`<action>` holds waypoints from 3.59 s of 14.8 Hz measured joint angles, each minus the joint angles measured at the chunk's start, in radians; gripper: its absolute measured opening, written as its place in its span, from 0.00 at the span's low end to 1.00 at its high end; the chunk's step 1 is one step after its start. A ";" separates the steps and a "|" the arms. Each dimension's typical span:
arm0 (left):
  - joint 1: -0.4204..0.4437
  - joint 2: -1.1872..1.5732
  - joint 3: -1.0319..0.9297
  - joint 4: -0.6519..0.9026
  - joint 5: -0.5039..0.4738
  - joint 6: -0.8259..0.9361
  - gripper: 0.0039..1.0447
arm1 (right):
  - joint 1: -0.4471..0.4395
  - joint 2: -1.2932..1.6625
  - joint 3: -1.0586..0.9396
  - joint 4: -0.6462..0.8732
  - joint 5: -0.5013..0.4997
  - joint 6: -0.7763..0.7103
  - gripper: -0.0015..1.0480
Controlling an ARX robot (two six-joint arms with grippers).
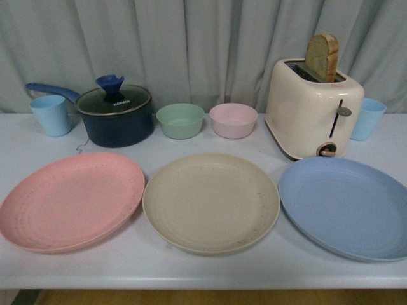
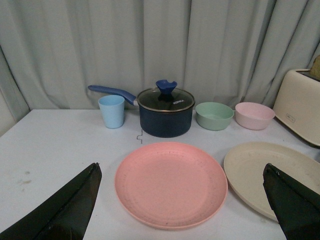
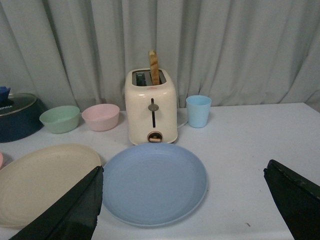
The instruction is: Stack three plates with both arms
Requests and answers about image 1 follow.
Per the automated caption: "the pink plate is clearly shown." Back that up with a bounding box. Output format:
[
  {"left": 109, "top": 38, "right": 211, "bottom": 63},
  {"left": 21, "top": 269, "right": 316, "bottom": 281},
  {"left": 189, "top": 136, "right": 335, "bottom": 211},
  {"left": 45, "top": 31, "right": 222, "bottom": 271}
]
[{"left": 1, "top": 152, "right": 145, "bottom": 254}]

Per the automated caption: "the blue plate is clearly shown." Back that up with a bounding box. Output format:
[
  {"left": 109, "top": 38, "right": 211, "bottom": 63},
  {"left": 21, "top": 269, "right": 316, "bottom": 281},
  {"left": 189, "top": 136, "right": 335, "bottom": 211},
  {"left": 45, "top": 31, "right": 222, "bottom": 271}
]
[{"left": 279, "top": 157, "right": 406, "bottom": 261}]

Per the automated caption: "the green bowl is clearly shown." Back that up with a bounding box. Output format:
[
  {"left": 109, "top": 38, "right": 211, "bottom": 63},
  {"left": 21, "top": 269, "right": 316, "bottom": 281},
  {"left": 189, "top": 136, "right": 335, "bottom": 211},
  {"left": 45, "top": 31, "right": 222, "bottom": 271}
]
[{"left": 156, "top": 103, "right": 205, "bottom": 140}]

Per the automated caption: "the pink bowl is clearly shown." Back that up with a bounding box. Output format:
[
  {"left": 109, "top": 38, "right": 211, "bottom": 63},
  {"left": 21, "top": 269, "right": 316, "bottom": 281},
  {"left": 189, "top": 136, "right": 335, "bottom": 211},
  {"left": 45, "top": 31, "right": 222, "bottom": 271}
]
[{"left": 209, "top": 103, "right": 258, "bottom": 139}]

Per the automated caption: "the beige plate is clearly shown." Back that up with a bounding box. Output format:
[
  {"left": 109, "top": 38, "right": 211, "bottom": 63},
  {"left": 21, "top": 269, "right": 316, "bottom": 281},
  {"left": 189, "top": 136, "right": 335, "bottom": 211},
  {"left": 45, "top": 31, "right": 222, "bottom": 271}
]
[{"left": 142, "top": 153, "right": 280, "bottom": 255}]

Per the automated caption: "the dark blue saucepan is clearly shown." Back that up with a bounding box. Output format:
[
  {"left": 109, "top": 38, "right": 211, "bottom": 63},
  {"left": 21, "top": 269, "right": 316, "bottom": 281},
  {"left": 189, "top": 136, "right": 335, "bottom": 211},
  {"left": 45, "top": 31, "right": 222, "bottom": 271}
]
[{"left": 26, "top": 83, "right": 154, "bottom": 148}]

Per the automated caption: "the grey curtain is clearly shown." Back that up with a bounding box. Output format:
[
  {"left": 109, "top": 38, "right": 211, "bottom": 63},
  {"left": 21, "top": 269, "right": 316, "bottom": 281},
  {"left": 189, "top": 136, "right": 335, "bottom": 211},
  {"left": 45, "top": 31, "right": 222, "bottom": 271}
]
[{"left": 1, "top": 1, "right": 406, "bottom": 113}]

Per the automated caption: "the glass pot lid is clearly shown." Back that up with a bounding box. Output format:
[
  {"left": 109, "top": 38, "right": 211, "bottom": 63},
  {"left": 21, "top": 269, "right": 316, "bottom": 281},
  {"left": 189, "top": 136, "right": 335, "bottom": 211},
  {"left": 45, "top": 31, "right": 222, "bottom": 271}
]
[{"left": 76, "top": 74, "right": 151, "bottom": 116}]

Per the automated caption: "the cream toaster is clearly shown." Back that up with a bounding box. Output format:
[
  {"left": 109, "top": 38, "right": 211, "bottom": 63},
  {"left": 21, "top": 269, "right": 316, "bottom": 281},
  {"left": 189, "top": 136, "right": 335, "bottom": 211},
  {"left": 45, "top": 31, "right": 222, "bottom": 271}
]
[{"left": 265, "top": 59, "right": 364, "bottom": 159}]

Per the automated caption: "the bread slice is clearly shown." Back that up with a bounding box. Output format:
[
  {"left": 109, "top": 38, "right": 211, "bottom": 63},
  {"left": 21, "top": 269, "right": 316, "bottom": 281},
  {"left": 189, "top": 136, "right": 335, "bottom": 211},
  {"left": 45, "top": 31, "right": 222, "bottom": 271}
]
[{"left": 305, "top": 34, "right": 340, "bottom": 83}]

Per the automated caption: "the light blue cup left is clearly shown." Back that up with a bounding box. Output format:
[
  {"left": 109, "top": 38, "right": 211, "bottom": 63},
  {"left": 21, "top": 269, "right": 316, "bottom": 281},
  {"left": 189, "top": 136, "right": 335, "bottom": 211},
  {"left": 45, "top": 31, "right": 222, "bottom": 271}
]
[{"left": 29, "top": 95, "right": 71, "bottom": 137}]

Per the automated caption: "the light blue cup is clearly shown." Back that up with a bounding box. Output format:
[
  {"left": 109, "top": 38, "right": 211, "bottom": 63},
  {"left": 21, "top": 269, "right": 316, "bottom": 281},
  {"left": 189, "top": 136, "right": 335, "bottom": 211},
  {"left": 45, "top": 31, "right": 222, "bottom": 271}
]
[
  {"left": 350, "top": 98, "right": 387, "bottom": 141},
  {"left": 29, "top": 95, "right": 71, "bottom": 137}
]

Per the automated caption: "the light blue cup right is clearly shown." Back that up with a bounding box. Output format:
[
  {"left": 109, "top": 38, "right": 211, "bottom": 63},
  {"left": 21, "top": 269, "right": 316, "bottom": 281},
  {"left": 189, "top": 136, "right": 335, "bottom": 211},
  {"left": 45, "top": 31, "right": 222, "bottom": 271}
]
[{"left": 350, "top": 98, "right": 387, "bottom": 141}]

